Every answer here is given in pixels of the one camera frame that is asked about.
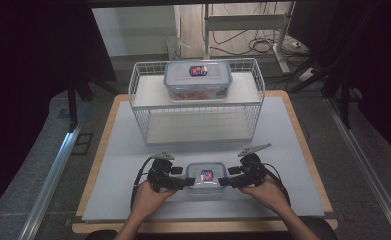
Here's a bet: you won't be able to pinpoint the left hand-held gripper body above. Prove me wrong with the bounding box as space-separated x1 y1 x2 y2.
147 151 181 193

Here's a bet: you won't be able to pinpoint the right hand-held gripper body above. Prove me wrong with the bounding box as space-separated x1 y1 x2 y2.
237 143 273 188

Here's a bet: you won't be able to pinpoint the small clear food container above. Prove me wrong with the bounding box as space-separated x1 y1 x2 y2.
185 162 228 195

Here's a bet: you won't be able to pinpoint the white wire shelf rack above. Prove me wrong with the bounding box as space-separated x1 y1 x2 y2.
128 57 266 147

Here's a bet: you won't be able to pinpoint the large clear food container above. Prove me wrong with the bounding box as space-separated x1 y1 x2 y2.
163 59 234 102

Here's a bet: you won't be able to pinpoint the person's left hand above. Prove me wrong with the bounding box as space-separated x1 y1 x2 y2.
130 180 178 222

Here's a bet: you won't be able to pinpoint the person's right hand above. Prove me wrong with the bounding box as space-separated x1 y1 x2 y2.
238 174 293 218

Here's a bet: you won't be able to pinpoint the light grey table mat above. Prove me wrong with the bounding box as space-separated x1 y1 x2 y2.
81 96 326 223

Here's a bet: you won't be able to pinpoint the white power strip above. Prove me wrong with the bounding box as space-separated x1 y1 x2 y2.
297 67 318 83

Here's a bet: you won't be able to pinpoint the black stand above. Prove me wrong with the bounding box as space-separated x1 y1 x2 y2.
288 55 355 130
65 75 95 133

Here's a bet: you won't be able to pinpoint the dark curtain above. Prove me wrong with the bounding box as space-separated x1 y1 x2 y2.
287 0 391 165
0 0 118 223

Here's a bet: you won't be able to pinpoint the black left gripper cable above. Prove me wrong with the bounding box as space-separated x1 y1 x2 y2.
130 156 155 210

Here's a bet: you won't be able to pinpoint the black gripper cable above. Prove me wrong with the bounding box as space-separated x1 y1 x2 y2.
130 156 155 210
262 162 292 206

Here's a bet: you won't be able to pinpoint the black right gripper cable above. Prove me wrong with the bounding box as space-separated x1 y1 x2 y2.
262 162 292 206

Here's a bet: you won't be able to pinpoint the aluminium rail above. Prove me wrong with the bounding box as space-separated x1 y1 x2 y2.
325 97 391 240
17 129 81 240

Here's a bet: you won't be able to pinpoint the black floor cables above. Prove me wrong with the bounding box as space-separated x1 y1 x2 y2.
211 29 310 58

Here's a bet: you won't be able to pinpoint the white metal desk frame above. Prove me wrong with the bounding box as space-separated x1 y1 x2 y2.
202 2 293 75

